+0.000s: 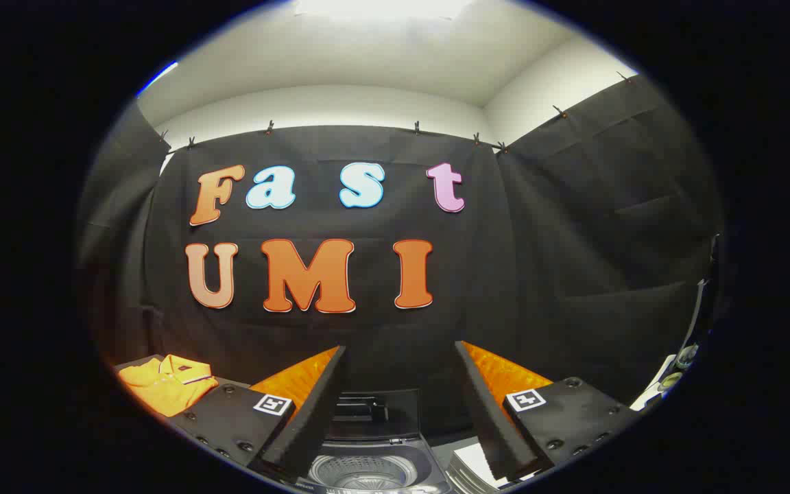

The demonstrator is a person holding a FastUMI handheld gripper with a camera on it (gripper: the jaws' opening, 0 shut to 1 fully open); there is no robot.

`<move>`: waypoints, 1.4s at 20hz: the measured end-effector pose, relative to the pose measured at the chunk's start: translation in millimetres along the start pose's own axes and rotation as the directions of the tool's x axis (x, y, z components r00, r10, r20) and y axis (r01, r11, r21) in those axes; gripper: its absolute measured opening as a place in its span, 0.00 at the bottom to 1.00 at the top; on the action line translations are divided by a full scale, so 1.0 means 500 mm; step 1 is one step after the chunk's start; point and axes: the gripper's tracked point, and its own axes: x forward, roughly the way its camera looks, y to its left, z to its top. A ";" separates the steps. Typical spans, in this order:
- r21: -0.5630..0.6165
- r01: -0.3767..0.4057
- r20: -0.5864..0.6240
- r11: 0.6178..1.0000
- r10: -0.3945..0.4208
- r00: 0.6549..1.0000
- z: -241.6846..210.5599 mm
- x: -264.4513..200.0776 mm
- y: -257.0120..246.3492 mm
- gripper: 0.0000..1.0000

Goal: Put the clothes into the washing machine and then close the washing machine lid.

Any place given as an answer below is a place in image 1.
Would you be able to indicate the row of black clips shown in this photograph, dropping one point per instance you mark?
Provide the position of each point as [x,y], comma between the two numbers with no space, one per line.
[269,127]

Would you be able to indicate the black backdrop cloth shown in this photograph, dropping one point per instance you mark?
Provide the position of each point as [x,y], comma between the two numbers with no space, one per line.
[539,261]

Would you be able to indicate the yellow polo shirt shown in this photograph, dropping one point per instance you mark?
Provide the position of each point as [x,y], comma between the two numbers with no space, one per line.
[165,387]

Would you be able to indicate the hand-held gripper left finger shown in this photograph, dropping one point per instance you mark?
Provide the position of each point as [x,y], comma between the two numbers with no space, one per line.
[313,418]

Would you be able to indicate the grey platform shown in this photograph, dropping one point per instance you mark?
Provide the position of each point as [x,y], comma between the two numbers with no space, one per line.
[138,361]

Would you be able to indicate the grey washing machine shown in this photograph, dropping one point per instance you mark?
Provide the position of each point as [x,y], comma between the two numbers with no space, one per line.
[429,460]

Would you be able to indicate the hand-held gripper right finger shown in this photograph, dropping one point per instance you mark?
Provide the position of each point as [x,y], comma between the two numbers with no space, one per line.
[491,418]

